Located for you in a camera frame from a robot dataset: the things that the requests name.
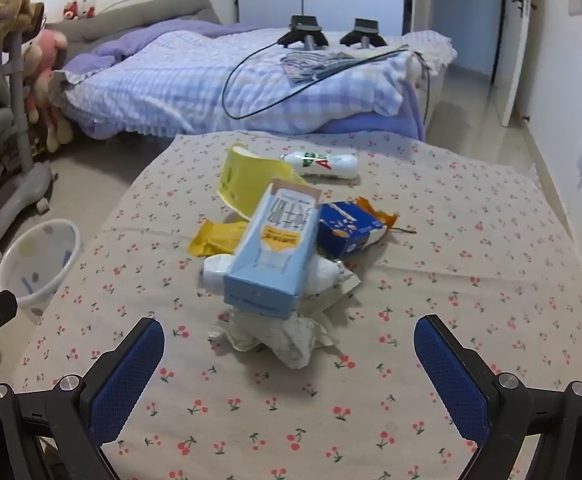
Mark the grey wheeled chair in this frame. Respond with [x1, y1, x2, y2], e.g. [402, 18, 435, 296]
[0, 10, 56, 267]

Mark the plain white plastic bottle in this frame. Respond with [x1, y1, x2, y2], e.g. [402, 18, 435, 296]
[202, 254, 344, 297]

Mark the black device stand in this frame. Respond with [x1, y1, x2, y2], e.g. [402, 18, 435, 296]
[340, 18, 388, 49]
[277, 14, 330, 51]

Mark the white bottle red green label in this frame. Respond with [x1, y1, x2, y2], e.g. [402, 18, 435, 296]
[278, 151, 360, 180]

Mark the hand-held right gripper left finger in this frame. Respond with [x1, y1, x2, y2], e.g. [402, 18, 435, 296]
[0, 316, 166, 480]

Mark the pink plush toy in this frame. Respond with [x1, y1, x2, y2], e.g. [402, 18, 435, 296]
[22, 29, 74, 154]

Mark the white plastic wrapper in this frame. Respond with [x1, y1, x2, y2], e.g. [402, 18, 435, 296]
[301, 260, 362, 317]

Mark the light blue carton box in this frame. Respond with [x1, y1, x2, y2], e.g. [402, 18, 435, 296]
[223, 178, 322, 321]

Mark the striped cloth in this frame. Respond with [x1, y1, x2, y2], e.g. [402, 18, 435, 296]
[279, 51, 358, 84]

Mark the yellow wrapper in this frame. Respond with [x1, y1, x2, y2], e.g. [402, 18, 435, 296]
[187, 220, 250, 259]

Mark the grey headboard cushion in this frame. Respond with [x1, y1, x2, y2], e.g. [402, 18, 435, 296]
[45, 0, 222, 44]

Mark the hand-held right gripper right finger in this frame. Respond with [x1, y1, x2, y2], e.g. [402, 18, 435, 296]
[413, 314, 582, 480]

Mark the orange peel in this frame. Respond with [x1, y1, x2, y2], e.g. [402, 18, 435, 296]
[356, 196, 400, 232]

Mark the white paper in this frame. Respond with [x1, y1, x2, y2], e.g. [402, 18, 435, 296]
[208, 305, 336, 370]

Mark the purple checked duvet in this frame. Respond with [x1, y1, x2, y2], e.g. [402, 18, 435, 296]
[51, 27, 458, 139]

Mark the blue snack packet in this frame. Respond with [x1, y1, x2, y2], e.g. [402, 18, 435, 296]
[317, 200, 390, 260]

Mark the white door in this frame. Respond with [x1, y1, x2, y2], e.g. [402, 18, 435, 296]
[491, 0, 535, 129]

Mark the red white plush toy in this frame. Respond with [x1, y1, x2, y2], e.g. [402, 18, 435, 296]
[62, 0, 98, 21]

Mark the black cable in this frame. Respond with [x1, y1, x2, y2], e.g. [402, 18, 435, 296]
[222, 40, 412, 120]

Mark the purple bed sheet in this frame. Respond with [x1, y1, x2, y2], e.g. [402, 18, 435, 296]
[321, 80, 428, 142]

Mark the yellow paper cup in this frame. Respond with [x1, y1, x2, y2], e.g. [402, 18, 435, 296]
[217, 142, 309, 222]

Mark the cherry print tablecloth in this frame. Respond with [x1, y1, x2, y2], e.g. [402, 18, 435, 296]
[11, 130, 582, 480]

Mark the white plastic waste bin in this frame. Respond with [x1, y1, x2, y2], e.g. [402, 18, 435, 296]
[0, 218, 82, 312]

